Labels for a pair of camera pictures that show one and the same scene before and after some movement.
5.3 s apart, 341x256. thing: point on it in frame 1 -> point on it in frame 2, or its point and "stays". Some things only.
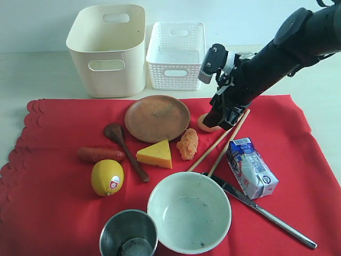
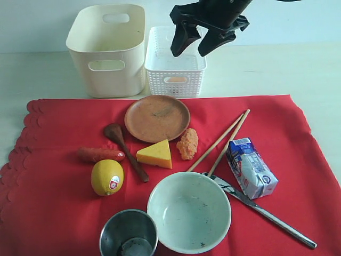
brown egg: (206, 128) -> (177, 79)
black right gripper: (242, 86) -> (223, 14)
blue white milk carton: (256, 178) stays
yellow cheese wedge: (158, 154) stays
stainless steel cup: (129, 232) stays
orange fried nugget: (188, 145) stays
